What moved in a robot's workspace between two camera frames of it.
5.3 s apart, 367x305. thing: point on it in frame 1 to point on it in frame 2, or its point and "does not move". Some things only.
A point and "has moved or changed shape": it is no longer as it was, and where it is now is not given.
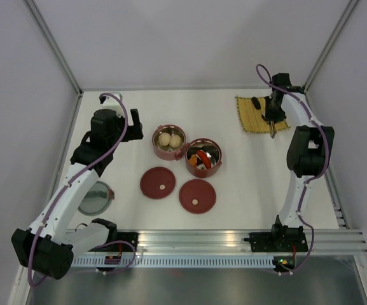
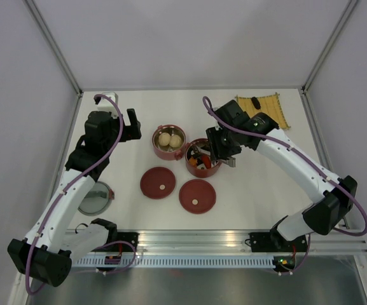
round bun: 175,140 does not move
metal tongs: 273,130 has moved or changed shape
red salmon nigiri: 205,158 does not move
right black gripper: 269,116 to 213,135
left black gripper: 133,133 does not move
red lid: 197,196 does not move
